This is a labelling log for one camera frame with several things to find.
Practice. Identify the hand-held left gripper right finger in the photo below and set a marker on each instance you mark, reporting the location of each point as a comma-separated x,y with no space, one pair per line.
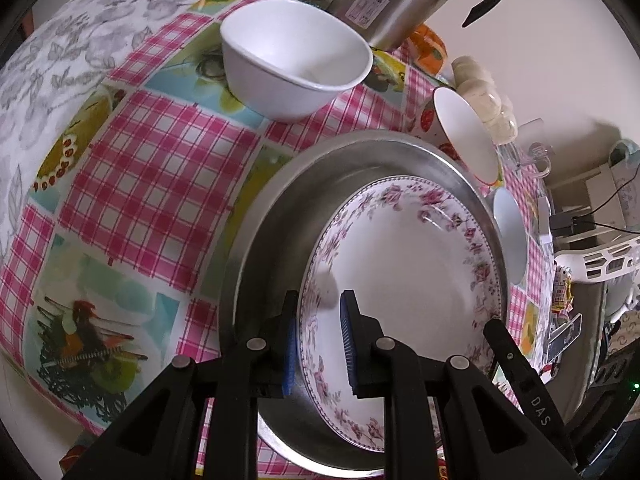
348,340

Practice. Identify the small white floral bowl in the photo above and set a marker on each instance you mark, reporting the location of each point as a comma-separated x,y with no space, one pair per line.
510,235

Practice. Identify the white plastic basket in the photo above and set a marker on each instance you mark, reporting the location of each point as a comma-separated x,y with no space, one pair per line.
600,260

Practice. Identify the black power adapter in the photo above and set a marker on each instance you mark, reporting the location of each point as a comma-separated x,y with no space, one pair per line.
572,224

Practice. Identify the stainless steel basin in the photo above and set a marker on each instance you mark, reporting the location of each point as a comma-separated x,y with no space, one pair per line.
290,220

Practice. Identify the white printed box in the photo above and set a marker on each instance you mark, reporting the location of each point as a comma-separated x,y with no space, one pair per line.
625,170

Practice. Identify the stainless steel thermos jug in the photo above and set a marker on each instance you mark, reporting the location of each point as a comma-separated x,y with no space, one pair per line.
410,0

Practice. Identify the colourful snack packets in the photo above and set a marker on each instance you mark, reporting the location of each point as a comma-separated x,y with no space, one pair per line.
562,287

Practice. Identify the small white box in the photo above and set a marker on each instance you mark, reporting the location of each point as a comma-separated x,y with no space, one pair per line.
544,220

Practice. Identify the pink floral round plate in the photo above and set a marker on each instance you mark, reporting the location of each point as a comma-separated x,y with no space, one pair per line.
410,280

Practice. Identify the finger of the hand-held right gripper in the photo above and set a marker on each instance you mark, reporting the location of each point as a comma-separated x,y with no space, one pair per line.
520,380

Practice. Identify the strawberry print bowl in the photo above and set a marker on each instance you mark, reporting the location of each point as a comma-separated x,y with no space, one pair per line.
465,130

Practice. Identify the bag of white buns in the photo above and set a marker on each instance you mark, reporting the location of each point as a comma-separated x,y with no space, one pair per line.
487,100

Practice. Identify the clear glass mug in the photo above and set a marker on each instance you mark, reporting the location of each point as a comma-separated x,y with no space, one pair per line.
530,155

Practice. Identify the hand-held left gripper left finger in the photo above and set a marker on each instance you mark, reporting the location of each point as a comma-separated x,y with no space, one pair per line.
289,355

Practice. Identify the orange snack packet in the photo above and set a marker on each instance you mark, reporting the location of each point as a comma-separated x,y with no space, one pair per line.
430,47

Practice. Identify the grey floral cloth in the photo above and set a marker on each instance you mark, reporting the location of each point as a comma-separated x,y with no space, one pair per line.
45,60

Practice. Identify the white square bowl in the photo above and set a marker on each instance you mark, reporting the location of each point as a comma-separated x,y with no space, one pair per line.
295,50

